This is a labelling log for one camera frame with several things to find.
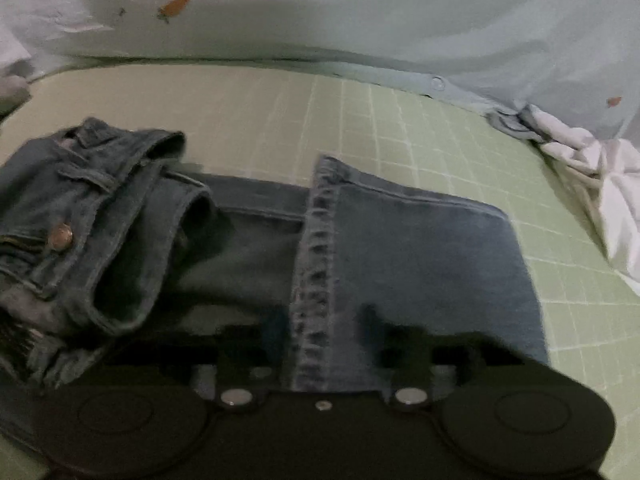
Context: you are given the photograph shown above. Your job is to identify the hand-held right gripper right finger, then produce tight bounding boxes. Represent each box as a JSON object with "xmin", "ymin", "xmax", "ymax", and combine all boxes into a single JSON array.
[{"xmin": 357, "ymin": 304, "xmax": 526, "ymax": 412}]

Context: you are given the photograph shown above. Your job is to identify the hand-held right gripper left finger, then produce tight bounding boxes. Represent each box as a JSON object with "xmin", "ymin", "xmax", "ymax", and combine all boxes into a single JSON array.
[{"xmin": 107, "ymin": 310, "xmax": 290, "ymax": 413}]

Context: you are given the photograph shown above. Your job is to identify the blue denim jeans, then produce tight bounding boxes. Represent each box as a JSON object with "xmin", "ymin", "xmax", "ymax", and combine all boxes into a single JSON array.
[{"xmin": 0, "ymin": 117, "xmax": 552, "ymax": 456}]

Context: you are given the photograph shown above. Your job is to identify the green grid cutting mat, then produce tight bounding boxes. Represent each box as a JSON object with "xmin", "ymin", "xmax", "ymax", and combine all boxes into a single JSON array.
[{"xmin": 0, "ymin": 62, "xmax": 640, "ymax": 480}]

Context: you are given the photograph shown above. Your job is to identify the white cloth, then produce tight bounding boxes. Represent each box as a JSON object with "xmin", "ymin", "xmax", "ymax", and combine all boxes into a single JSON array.
[{"xmin": 520, "ymin": 104, "xmax": 640, "ymax": 297}]

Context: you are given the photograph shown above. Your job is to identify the light blue carrot print garment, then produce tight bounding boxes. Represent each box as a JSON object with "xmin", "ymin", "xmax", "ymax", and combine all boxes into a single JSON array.
[{"xmin": 0, "ymin": 0, "xmax": 640, "ymax": 142}]

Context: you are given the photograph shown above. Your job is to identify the pale grey cloth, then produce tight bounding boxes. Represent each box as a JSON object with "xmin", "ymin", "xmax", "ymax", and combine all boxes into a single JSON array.
[{"xmin": 0, "ymin": 42, "xmax": 32, "ymax": 117}]

